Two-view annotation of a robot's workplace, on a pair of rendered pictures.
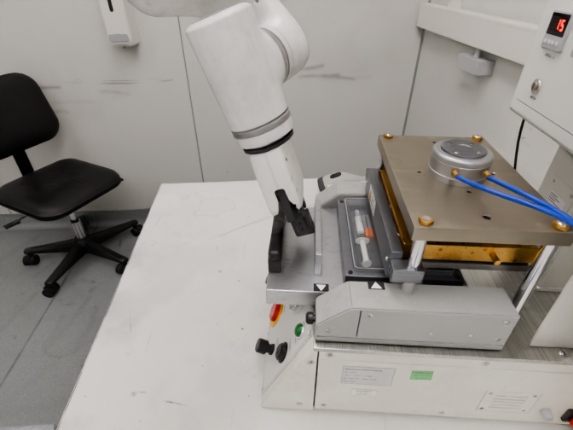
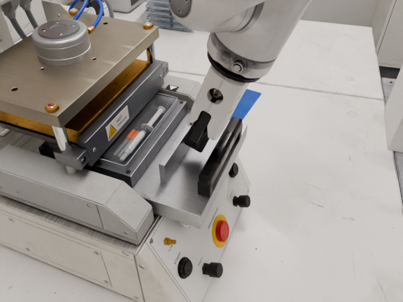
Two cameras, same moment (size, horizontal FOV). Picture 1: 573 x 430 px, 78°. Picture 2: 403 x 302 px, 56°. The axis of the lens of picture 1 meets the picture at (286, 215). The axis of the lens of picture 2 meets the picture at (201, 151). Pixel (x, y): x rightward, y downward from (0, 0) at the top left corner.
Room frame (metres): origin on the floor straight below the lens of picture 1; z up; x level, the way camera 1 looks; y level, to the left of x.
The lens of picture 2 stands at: (0.88, 0.12, 1.39)
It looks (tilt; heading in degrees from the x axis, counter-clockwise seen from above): 43 degrees down; 199
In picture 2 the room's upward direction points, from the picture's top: straight up
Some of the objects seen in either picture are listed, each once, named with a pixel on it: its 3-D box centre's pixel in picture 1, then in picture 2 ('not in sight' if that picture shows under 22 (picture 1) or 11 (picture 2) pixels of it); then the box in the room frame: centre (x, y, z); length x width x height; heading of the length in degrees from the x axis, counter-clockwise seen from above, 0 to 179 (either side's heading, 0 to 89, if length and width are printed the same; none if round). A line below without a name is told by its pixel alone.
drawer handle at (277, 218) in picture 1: (278, 232); (221, 153); (0.47, 0.01, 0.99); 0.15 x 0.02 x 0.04; 176
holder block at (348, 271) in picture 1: (390, 240); (119, 128); (0.45, -0.17, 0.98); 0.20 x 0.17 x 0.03; 176
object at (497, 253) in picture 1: (448, 201); (75, 74); (0.44, -0.24, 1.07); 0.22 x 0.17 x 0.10; 176
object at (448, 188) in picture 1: (478, 196); (60, 57); (0.43, -0.27, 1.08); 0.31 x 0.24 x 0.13; 176
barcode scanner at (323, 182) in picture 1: (349, 183); not in sight; (0.97, -0.20, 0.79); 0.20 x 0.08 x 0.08; 94
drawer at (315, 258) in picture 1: (360, 244); (144, 140); (0.46, -0.12, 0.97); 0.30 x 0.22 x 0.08; 86
